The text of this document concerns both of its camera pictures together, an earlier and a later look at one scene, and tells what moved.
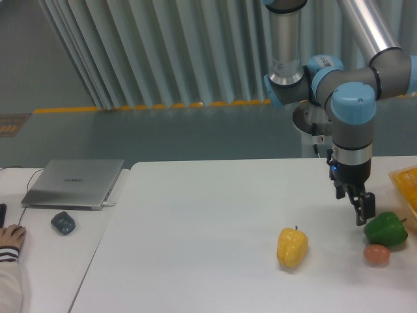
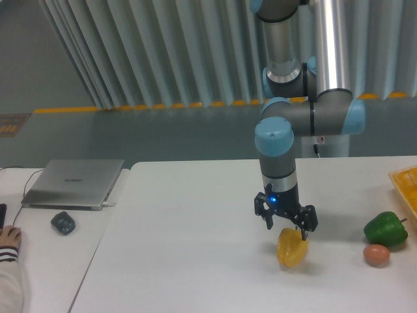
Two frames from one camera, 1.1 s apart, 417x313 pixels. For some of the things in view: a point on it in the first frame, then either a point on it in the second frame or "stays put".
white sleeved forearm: x=11 y=285 stays put
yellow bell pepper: x=292 y=247 stays put
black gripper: x=354 y=177 -> x=286 y=201
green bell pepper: x=386 y=229 stays put
